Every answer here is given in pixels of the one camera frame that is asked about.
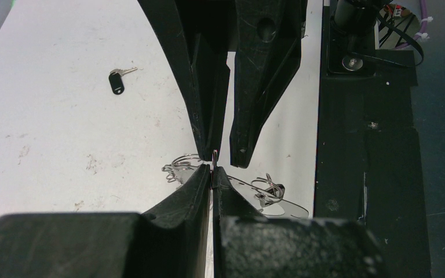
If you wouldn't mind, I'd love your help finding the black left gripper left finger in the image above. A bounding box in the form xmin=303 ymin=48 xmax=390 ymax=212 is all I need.
xmin=0 ymin=164 xmax=211 ymax=277

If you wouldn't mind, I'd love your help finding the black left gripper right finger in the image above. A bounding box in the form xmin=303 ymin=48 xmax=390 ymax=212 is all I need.
xmin=213 ymin=167 xmax=390 ymax=277

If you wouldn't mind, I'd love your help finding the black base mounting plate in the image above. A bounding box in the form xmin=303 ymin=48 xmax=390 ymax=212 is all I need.
xmin=313 ymin=1 xmax=431 ymax=277

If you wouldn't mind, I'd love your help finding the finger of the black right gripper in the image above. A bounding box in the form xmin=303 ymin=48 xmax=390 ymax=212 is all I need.
xmin=139 ymin=0 xmax=234 ymax=161
xmin=229 ymin=1 xmax=307 ymax=168

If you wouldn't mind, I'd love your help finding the silver key with black tag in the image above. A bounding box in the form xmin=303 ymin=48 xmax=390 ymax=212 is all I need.
xmin=108 ymin=67 xmax=138 ymax=95

